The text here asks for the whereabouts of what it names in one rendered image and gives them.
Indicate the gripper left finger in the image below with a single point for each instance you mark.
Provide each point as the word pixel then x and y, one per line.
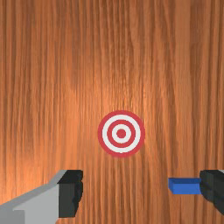
pixel 43 201

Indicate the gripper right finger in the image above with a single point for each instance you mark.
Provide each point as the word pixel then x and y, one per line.
pixel 214 186

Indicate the long blue stick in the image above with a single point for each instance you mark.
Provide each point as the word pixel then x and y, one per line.
pixel 185 186

